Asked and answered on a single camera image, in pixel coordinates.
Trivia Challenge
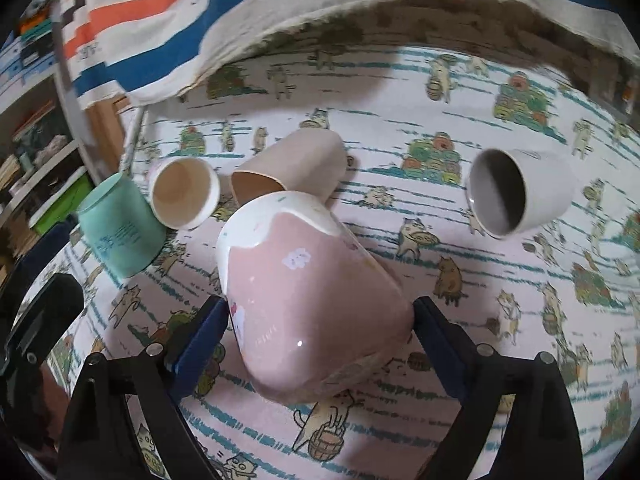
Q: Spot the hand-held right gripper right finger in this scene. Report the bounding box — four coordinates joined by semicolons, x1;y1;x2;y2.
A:
413;296;585;480

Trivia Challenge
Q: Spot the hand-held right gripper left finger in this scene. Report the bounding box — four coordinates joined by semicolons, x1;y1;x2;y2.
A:
56;295;229;480

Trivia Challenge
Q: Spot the pink and white cup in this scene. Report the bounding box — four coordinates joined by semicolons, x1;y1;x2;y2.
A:
215;190;416;404

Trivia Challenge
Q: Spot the mint green cup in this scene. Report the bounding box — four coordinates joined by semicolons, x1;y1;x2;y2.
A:
76;172;169;279

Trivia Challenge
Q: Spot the small cream cup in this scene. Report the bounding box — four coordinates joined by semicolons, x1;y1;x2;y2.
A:
148;157;221;230

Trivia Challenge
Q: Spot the grey white cup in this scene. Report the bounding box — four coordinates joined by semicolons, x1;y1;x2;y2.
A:
465;148;579;239

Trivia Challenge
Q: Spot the beige cup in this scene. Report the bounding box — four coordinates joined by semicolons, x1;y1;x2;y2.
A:
230;128;348;208

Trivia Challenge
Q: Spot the cartoon printed blanket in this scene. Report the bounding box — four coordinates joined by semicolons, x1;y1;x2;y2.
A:
20;45;640;480

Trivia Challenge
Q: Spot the white shelf unit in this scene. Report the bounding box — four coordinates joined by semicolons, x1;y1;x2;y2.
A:
0;0;101;281

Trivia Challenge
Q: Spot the striped cloth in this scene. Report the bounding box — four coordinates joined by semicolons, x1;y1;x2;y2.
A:
55;0;640;110

